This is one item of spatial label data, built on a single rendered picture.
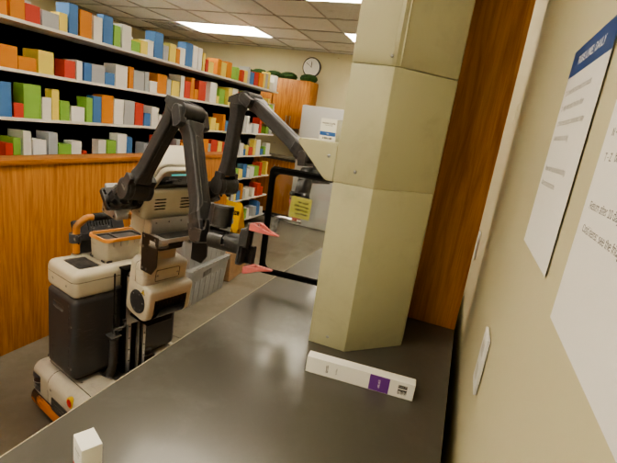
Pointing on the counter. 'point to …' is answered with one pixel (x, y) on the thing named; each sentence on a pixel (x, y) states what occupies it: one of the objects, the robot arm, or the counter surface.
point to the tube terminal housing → (379, 205)
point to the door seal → (268, 219)
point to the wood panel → (469, 156)
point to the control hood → (321, 155)
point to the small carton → (330, 129)
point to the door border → (271, 210)
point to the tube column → (414, 35)
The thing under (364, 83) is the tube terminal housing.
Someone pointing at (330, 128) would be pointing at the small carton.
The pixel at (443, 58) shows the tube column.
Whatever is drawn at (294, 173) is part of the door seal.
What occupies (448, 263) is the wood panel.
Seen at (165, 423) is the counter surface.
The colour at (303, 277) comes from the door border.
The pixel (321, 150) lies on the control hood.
